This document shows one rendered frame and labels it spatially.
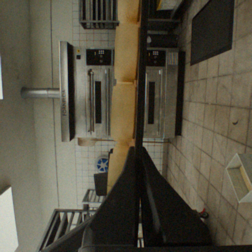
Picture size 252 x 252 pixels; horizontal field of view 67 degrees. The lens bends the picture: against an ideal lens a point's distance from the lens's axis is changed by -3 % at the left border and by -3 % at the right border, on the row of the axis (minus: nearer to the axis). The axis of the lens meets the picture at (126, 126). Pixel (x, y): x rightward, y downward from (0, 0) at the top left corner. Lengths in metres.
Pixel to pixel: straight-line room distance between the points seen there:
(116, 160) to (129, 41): 0.09
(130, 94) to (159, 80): 3.19
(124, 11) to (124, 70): 0.06
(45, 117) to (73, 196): 1.98
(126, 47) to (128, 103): 0.04
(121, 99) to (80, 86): 3.23
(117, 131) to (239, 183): 1.66
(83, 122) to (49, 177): 2.06
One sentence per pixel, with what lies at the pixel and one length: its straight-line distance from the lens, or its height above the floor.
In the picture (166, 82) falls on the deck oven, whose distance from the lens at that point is 3.38.
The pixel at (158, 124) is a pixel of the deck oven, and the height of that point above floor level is 0.41.
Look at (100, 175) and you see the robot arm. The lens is 0.63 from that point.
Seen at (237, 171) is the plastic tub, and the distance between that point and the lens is 1.84.
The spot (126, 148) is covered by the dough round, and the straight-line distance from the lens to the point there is 0.23.
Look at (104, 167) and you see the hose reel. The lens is 4.50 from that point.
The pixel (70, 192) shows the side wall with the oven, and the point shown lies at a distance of 5.05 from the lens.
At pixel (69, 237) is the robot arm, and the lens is 0.68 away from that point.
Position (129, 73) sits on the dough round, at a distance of 0.17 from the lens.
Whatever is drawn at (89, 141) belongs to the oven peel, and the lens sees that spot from 4.45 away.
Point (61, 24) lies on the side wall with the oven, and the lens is 4.74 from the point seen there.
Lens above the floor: 1.01
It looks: 1 degrees down
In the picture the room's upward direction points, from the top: 89 degrees counter-clockwise
